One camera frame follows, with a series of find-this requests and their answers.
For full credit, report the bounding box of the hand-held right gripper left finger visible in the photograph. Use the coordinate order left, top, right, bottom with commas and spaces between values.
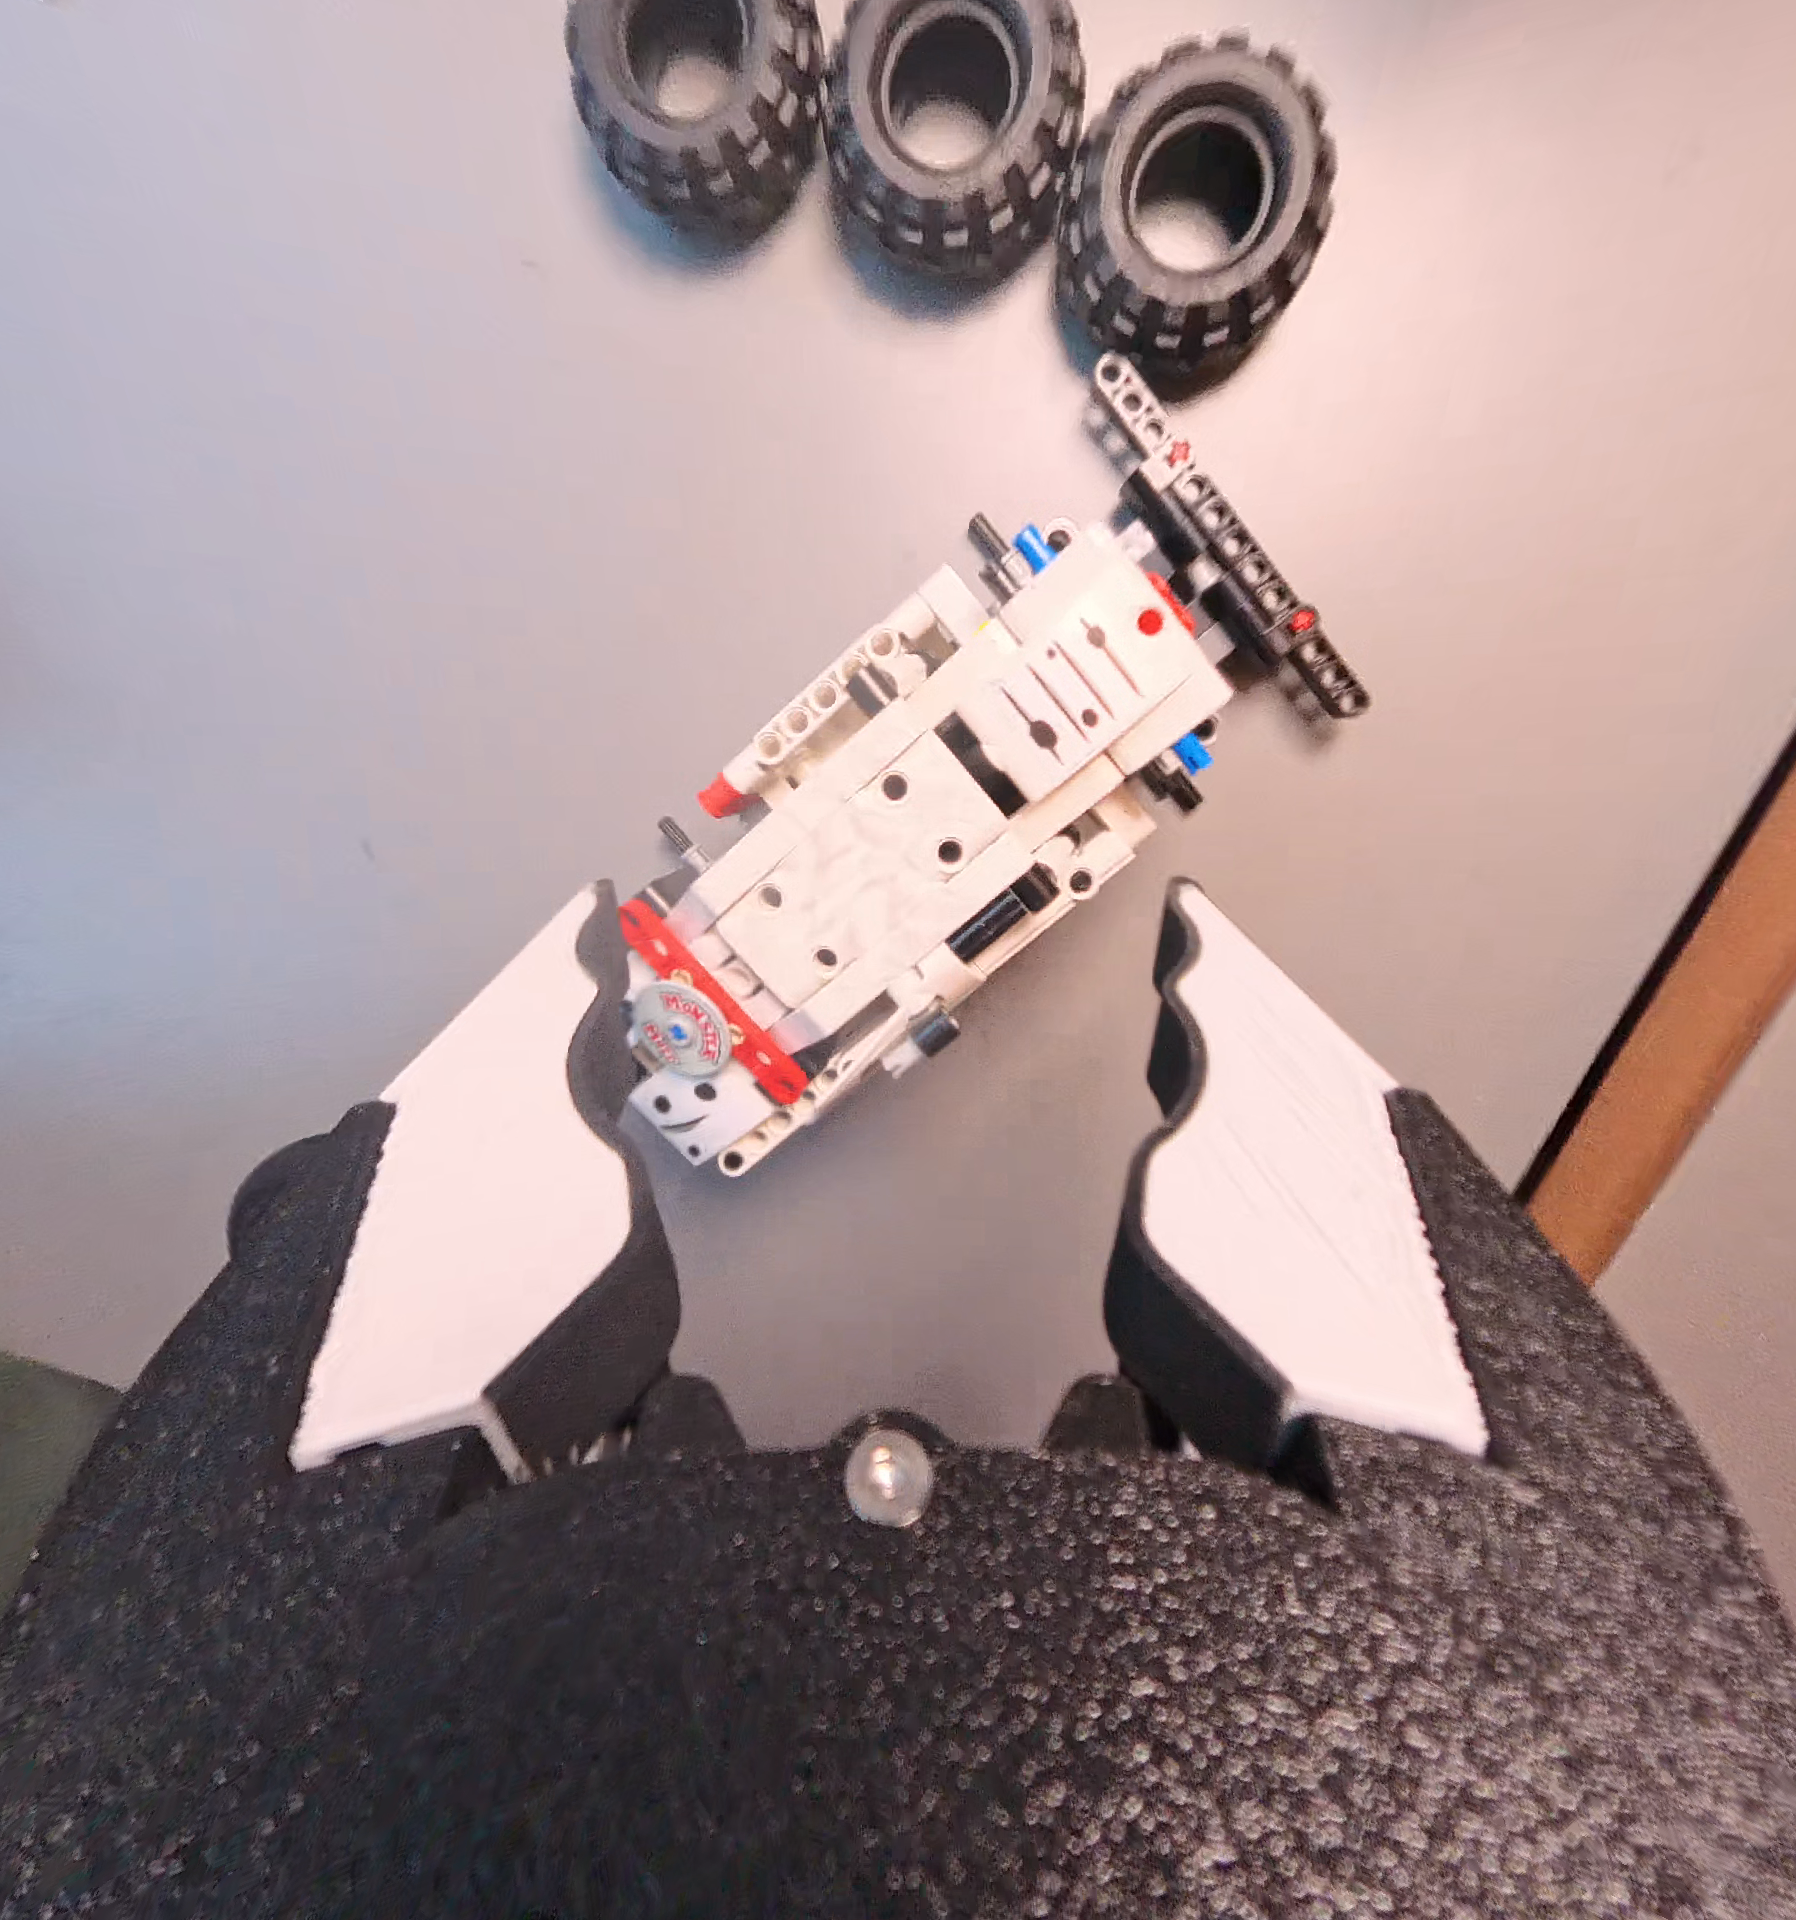
289, 881, 681, 1473

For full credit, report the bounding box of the white toy truck chassis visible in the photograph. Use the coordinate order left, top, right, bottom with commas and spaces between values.
621, 355, 1372, 1182

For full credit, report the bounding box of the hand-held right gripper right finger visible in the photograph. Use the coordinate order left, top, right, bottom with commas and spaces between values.
1102, 877, 1493, 1503

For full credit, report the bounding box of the grey desk with wooden edge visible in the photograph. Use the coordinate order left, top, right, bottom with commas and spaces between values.
1521, 631, 1796, 1563

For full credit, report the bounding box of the black toy tire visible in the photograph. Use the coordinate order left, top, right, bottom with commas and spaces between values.
566, 0, 828, 242
1058, 37, 1342, 384
824, 0, 1085, 282

